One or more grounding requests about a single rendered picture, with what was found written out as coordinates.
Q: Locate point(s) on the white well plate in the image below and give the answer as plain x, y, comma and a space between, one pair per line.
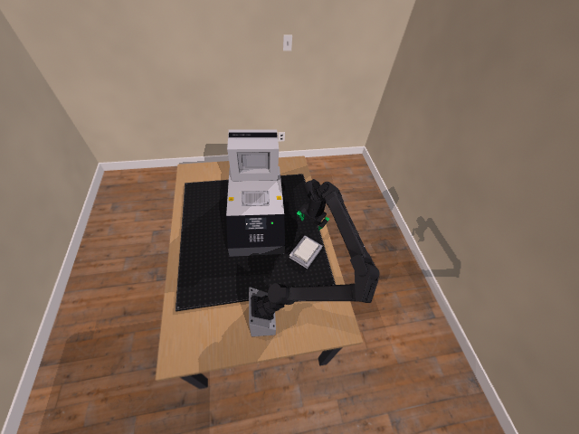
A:
306, 250

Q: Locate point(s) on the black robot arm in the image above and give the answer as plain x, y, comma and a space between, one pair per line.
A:
366, 273

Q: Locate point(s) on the grey benchtop lab instrument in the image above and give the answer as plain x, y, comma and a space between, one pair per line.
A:
255, 213

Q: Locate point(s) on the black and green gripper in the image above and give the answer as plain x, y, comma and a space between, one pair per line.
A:
313, 215

